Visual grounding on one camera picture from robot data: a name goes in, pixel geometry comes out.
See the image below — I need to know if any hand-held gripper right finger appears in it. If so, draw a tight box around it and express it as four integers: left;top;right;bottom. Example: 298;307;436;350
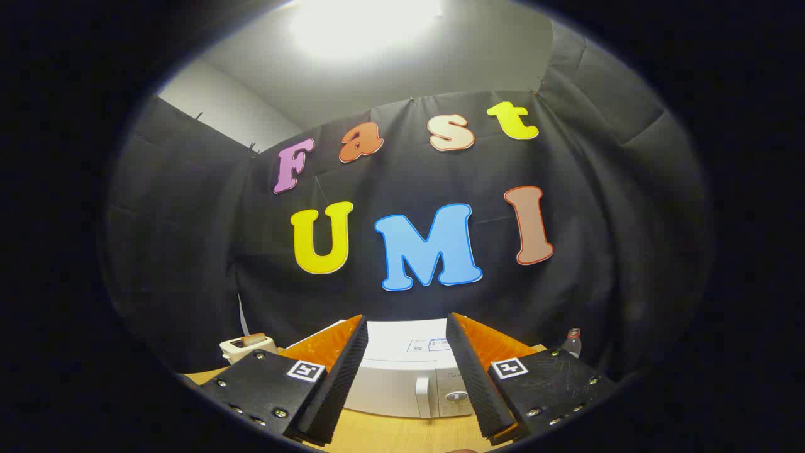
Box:
445;312;620;447

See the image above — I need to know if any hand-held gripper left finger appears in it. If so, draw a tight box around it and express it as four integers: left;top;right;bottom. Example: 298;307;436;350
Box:
196;313;369;449

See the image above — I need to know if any white microwave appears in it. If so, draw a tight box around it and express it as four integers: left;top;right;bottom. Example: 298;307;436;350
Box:
343;318;479;419

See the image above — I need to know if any white toaster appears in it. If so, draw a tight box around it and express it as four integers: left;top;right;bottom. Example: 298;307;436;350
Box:
219;333;279;366

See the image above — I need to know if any ceiling light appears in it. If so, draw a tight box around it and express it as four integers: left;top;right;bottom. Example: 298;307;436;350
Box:
286;0;444;60

